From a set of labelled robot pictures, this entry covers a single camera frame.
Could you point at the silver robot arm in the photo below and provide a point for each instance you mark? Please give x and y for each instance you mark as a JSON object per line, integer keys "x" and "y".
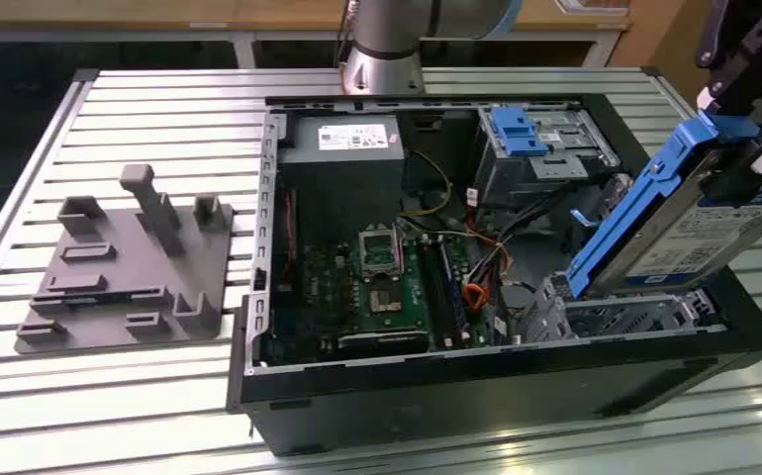
{"x": 381, "y": 49}

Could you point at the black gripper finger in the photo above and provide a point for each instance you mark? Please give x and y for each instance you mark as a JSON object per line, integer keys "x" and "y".
{"x": 714, "y": 29}
{"x": 753, "y": 59}

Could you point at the green motherboard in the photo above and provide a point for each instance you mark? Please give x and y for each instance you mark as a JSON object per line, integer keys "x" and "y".
{"x": 327, "y": 297}

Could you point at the grey power supply unit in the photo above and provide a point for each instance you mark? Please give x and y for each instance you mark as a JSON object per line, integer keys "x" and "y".
{"x": 341, "y": 193}

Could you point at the grey parts rack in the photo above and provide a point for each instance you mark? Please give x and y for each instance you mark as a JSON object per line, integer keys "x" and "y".
{"x": 123, "y": 277}

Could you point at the black RAM slot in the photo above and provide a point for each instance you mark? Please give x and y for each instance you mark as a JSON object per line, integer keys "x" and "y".
{"x": 454, "y": 287}
{"x": 431, "y": 287}

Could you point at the hard disk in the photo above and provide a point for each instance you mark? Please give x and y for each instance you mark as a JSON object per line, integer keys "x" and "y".
{"x": 683, "y": 247}

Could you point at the black PC case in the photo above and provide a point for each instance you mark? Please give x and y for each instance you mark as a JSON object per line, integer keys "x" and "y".
{"x": 419, "y": 406}

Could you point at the tan chipset heat sink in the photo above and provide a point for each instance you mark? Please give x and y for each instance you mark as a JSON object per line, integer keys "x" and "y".
{"x": 385, "y": 301}

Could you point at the drive cage with blue latch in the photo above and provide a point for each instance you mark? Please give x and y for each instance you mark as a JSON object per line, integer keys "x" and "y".
{"x": 519, "y": 163}

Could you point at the black graphics card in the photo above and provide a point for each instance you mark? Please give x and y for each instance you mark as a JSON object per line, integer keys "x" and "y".
{"x": 381, "y": 341}

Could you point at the silver metal disk bay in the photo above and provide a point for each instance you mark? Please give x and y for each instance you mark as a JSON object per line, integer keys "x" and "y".
{"x": 625, "y": 316}

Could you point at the CPU socket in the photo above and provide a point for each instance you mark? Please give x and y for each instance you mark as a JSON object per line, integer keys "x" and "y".
{"x": 381, "y": 247}

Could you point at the wooden desk with grey frame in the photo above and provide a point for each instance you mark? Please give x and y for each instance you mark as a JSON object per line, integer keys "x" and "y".
{"x": 156, "y": 10}

